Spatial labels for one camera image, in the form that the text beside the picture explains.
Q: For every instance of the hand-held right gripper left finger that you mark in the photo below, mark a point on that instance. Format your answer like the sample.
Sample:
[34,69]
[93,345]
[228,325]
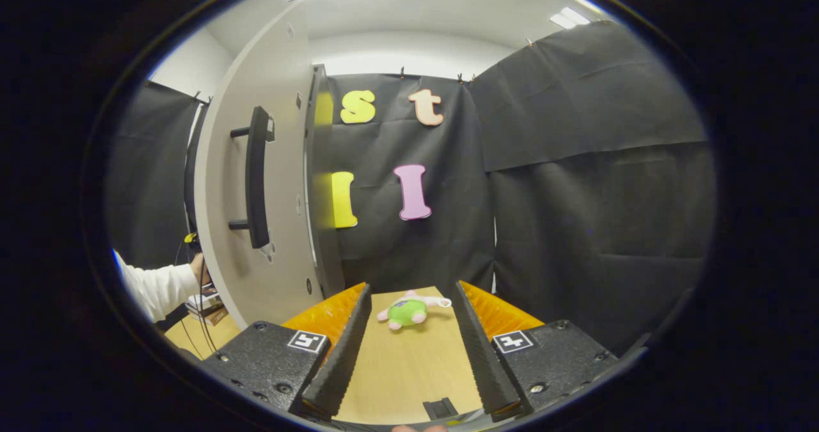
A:
[345,355]

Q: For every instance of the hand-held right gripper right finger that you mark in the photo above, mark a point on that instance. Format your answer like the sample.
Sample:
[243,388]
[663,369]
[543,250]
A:
[483,355]

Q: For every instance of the beige cabinet door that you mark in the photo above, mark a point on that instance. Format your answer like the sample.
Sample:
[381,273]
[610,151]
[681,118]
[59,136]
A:
[285,131]

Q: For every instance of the stack of books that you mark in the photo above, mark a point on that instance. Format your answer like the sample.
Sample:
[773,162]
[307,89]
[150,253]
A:
[208,307]

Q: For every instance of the green and pink plush toy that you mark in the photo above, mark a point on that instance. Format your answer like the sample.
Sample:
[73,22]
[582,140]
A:
[407,313]

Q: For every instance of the black backdrop cloth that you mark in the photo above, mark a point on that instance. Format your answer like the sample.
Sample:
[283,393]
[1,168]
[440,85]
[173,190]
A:
[576,195]

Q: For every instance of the small ceiling light panel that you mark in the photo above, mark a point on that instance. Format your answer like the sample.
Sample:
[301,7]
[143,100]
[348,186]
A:
[569,18]

